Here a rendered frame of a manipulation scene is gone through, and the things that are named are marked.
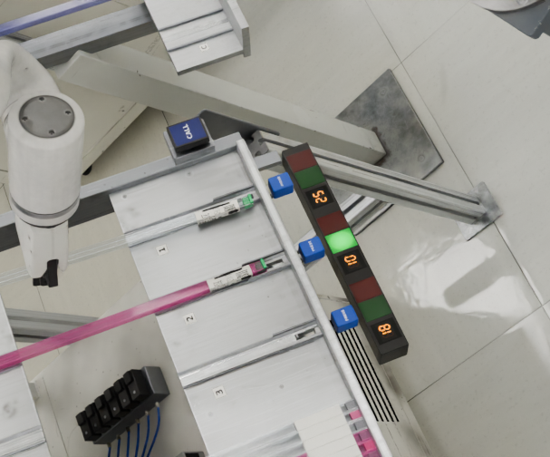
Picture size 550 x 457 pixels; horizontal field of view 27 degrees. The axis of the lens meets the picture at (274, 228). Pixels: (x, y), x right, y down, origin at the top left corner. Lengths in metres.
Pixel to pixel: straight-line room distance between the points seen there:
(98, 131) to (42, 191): 1.47
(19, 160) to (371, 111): 1.21
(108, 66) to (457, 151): 0.77
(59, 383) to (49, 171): 0.76
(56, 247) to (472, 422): 1.02
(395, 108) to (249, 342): 0.98
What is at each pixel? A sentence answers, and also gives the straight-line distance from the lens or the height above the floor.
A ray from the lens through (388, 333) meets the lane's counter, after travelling 1.48.
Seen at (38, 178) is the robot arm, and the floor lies 1.09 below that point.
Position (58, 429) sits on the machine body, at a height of 0.62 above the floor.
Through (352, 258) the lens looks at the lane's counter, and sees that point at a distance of 1.53.
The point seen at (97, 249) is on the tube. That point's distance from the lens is 1.53.
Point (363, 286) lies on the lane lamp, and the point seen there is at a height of 0.66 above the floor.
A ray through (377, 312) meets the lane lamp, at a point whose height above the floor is 0.66.
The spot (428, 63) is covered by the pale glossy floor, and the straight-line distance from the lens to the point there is 2.34.
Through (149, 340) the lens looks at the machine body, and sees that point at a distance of 1.83.
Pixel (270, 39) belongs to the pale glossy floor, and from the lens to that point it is 2.62.
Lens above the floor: 1.87
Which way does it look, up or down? 48 degrees down
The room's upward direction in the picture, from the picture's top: 78 degrees counter-clockwise
